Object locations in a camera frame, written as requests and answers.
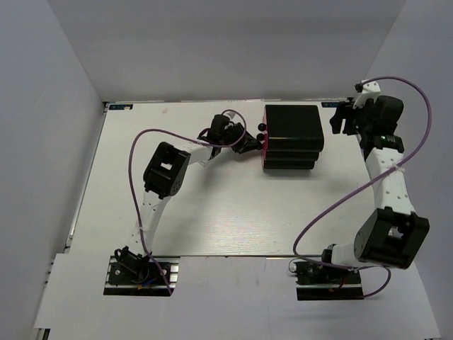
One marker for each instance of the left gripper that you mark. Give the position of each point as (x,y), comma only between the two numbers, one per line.
(251,142)

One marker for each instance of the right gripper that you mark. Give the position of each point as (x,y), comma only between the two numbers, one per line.
(345,110)

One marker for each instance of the black drawer organizer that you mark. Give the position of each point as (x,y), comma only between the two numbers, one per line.
(295,137)

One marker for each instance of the white labelled card box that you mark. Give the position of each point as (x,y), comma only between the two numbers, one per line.
(205,161)

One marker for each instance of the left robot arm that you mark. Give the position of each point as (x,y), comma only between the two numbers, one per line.
(165,172)

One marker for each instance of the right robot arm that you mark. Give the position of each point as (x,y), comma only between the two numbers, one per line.
(393,233)

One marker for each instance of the blue label right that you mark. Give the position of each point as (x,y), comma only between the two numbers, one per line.
(329,104)

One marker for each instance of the blue label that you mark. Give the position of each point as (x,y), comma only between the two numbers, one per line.
(329,104)
(120,107)

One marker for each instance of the blue label left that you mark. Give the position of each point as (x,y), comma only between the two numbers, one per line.
(120,107)

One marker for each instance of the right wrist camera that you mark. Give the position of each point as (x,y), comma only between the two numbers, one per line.
(366,91)

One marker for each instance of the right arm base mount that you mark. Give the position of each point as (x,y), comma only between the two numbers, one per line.
(322,283)

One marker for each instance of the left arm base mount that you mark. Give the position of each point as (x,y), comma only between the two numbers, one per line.
(134,275)

